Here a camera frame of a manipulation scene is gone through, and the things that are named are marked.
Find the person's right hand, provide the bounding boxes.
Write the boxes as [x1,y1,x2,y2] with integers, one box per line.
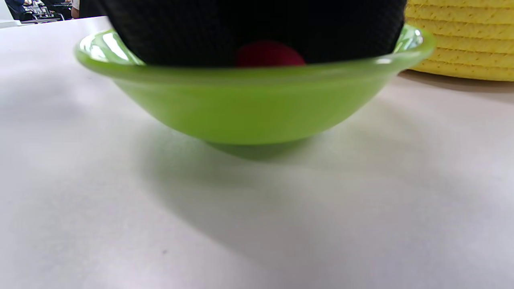
[98,0,407,68]

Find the yellow fabric basket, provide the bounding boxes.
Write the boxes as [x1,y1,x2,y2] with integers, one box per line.
[404,0,514,82]

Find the red ping pong ball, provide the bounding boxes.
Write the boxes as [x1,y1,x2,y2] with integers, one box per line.
[236,40,306,67]

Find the green plastic bowl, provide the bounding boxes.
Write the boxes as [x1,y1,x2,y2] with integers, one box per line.
[74,24,437,161]

